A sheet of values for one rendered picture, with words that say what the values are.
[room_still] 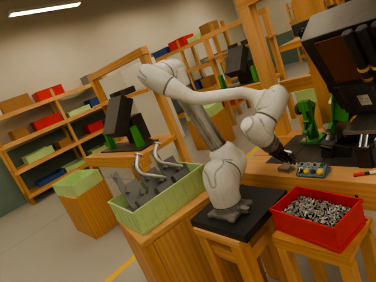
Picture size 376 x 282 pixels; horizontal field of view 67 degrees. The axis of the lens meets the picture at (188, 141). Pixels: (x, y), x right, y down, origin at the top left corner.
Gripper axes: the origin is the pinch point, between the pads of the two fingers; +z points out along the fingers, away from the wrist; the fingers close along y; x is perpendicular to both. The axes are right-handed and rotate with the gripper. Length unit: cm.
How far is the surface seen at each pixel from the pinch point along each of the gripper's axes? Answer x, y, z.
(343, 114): 29.8, 18.3, 3.6
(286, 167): 2.2, -10.0, 9.9
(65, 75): 219, -693, -21
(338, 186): -5.6, 19.1, 11.5
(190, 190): -22, -73, 2
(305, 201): -18.0, 9.7, 2.3
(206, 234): -48, -27, -15
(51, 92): 142, -629, -35
